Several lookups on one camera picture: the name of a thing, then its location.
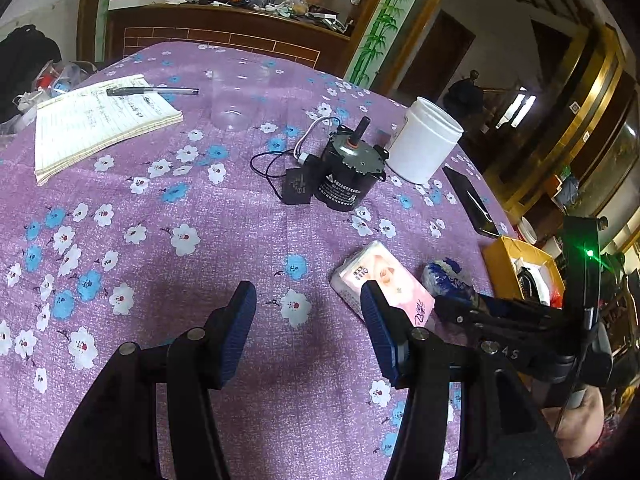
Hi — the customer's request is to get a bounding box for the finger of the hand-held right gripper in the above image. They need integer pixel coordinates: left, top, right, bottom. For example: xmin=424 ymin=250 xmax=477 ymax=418
xmin=475 ymin=292 xmax=563 ymax=320
xmin=434 ymin=295 xmax=506 ymax=333

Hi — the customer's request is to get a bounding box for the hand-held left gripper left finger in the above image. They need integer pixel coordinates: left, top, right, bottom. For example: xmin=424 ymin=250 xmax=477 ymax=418
xmin=45 ymin=280 xmax=258 ymax=480

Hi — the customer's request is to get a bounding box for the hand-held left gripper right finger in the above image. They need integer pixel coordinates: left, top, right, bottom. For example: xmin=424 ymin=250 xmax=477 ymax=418
xmin=360 ymin=280 xmax=571 ymax=480

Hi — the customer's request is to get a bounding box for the blue and white packet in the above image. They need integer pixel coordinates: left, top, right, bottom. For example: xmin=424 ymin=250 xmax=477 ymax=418
xmin=421 ymin=257 xmax=481 ymax=306

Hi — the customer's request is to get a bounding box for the yellow cardboard box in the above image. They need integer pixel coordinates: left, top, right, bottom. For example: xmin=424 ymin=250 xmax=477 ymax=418
xmin=481 ymin=236 xmax=568 ymax=311

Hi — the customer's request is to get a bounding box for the pink tissue pack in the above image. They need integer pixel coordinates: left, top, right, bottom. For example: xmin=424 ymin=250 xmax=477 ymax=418
xmin=330 ymin=240 xmax=436 ymax=331

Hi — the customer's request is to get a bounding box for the person's right hand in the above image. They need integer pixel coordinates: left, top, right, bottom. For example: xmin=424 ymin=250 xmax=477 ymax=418
xmin=542 ymin=387 xmax=608 ymax=461

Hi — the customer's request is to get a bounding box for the black curved object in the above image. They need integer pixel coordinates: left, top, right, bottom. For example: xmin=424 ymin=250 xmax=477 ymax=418
xmin=515 ymin=260 xmax=551 ymax=306

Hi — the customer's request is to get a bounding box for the black smartphone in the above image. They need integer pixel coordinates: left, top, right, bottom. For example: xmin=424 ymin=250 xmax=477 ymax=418
xmin=442 ymin=165 xmax=501 ymax=238

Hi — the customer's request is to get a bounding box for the small blue bag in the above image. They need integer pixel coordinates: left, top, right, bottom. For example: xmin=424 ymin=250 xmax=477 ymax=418
xmin=557 ymin=175 xmax=581 ymax=206

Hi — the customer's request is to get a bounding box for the black capacitor block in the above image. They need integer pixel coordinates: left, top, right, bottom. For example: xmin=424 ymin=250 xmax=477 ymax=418
xmin=281 ymin=166 xmax=313 ymax=206

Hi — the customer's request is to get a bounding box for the white plastic jar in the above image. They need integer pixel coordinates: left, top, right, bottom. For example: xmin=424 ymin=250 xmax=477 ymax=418
xmin=387 ymin=96 xmax=465 ymax=186

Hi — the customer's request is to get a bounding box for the clear plastic cup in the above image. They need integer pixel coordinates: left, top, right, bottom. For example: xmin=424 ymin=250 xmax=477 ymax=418
xmin=210 ymin=57 xmax=271 ymax=133

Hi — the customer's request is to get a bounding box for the white paper notebook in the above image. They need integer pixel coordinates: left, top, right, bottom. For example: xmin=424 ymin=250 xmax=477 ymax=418
xmin=34 ymin=74 xmax=184 ymax=187

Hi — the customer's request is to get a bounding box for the black pen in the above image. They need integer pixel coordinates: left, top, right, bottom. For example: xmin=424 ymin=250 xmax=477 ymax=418
xmin=106 ymin=86 xmax=200 ymax=98

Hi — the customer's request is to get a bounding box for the brown wooden door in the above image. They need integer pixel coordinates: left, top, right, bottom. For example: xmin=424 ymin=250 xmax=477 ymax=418
xmin=395 ymin=10 xmax=476 ymax=103

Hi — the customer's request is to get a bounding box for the bamboo painted pillar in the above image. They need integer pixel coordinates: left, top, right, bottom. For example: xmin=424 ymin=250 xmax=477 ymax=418
xmin=345 ymin=0 xmax=431 ymax=91

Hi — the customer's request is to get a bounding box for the pile of plastic bags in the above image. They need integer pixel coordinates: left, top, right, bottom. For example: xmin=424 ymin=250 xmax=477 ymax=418
xmin=0 ymin=60 xmax=98 ymax=136

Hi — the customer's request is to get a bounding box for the wooden counter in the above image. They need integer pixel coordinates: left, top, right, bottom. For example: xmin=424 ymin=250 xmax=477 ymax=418
xmin=105 ymin=2 xmax=351 ymax=78

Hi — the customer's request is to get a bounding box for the pile of counter clutter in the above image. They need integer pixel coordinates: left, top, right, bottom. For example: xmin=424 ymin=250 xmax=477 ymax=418
xmin=170 ymin=0 xmax=351 ymax=31

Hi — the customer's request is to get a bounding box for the black bag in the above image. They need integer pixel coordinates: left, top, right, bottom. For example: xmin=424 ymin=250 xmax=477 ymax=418
xmin=0 ymin=24 xmax=63 ymax=121

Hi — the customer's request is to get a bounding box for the white flat board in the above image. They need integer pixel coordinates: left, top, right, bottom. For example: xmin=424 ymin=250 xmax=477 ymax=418
xmin=107 ymin=0 xmax=169 ymax=11

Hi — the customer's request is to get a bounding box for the golden door frame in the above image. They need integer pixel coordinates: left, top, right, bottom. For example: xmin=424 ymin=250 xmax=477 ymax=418
xmin=480 ymin=25 xmax=626 ymax=211

